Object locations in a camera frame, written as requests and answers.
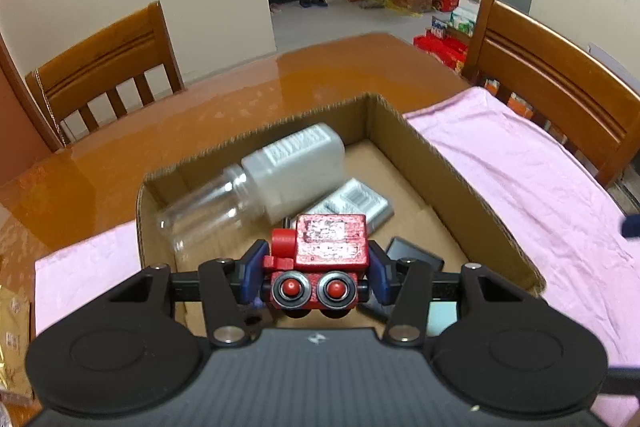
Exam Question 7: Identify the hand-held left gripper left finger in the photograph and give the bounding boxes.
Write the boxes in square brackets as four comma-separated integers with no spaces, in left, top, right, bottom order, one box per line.
[105,238,275,349]

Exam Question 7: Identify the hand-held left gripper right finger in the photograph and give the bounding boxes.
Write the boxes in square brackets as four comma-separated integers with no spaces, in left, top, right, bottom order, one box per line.
[366,240,532,349]

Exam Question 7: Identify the black phone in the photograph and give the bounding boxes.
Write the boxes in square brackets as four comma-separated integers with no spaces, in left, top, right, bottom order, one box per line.
[357,236,461,339]

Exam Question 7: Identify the red toy robot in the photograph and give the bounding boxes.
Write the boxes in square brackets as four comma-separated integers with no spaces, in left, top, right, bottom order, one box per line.
[260,213,374,319]

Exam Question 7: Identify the clear plastic jar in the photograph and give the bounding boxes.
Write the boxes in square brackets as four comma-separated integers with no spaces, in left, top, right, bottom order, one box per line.
[157,164,264,269]

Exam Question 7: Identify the white plastic bottle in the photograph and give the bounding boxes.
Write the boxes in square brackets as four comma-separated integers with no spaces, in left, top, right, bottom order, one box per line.
[241,123,346,226]

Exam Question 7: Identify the cardboard box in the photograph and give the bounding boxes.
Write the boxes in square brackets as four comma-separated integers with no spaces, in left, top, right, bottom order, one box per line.
[136,92,547,338]

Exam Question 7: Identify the pink cloth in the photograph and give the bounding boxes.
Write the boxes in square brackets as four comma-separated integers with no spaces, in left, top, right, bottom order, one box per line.
[34,87,640,427]

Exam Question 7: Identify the wooden chair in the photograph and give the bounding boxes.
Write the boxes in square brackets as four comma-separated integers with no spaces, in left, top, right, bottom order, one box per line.
[25,1,187,146]
[460,0,640,188]

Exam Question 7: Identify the stack of red packages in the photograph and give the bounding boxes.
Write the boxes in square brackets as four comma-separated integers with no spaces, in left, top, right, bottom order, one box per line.
[413,29,471,73]

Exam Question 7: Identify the gold foil packet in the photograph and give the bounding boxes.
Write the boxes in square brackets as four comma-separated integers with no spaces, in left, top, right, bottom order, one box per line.
[0,287,34,404]

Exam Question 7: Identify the green and white box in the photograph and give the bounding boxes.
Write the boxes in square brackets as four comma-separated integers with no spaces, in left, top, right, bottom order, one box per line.
[447,4,481,38]

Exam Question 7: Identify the brown wooden door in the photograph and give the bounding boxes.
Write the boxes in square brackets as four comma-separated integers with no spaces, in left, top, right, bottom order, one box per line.
[0,32,66,188]

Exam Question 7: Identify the thin metal chain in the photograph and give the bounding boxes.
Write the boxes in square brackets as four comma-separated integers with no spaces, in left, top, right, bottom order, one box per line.
[34,69,69,146]

